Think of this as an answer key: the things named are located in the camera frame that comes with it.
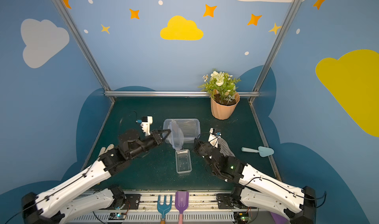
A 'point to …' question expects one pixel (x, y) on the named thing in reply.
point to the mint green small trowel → (263, 151)
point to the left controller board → (117, 216)
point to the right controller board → (242, 217)
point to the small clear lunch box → (183, 161)
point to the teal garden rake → (165, 208)
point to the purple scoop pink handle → (279, 219)
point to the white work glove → (102, 150)
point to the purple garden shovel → (181, 203)
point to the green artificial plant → (222, 86)
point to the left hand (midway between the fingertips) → (175, 133)
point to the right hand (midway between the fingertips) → (203, 139)
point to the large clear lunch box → (190, 128)
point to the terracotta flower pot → (223, 112)
